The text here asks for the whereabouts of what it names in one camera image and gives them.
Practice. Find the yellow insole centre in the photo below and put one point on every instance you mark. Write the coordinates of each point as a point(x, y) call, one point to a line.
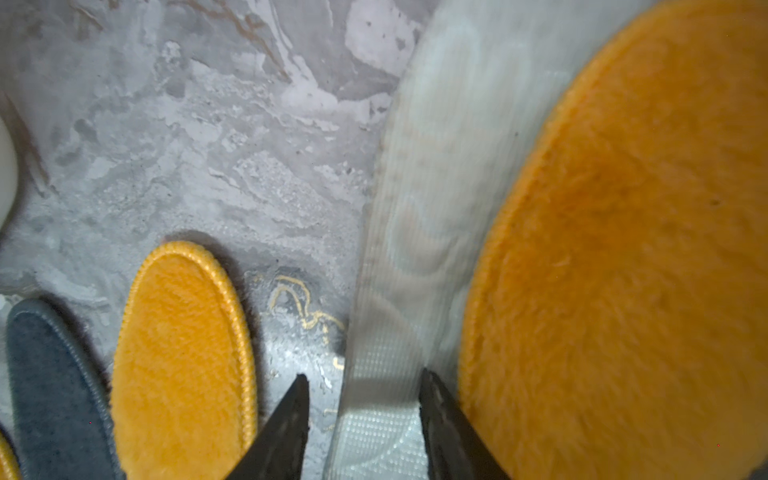
point(184, 389)

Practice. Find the yellow insole front left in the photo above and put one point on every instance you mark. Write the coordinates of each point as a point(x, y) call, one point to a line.
point(9, 467)

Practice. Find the yellow insole right upper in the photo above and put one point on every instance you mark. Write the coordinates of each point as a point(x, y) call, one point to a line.
point(616, 327)

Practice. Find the yellow insole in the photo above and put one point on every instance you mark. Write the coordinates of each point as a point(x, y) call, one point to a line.
point(616, 327)
point(9, 467)
point(184, 389)

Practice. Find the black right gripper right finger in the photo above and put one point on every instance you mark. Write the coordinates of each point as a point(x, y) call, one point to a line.
point(453, 448)

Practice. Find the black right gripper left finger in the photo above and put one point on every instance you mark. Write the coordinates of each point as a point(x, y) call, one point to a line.
point(278, 450)

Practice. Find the dark grey insole centre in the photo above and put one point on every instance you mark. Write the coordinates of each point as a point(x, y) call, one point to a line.
point(60, 405)

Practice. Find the white plastic storage box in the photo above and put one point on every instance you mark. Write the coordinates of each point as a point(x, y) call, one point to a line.
point(8, 173)

